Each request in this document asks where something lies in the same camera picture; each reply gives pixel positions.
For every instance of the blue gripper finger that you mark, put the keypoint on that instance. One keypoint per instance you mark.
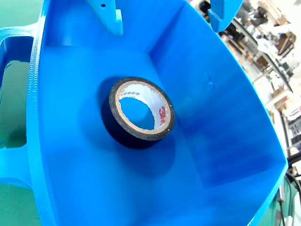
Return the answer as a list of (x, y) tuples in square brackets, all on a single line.
[(108, 16), (223, 14)]

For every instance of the black electrical tape roll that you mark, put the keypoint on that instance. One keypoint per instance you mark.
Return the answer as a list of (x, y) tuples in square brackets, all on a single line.
[(122, 136)]

